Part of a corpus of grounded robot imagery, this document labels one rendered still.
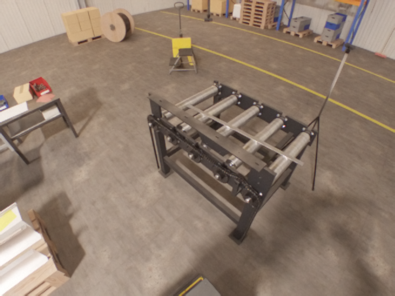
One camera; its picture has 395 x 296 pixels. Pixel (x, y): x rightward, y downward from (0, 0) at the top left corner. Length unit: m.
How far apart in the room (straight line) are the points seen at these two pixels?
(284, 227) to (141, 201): 1.65
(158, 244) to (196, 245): 0.39
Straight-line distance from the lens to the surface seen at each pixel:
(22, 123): 3.80
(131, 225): 2.43
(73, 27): 8.49
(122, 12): 8.20
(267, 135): 1.95
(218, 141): 1.41
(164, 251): 2.25
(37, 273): 2.35
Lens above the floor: 2.14
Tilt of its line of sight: 46 degrees down
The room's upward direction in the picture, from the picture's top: straight up
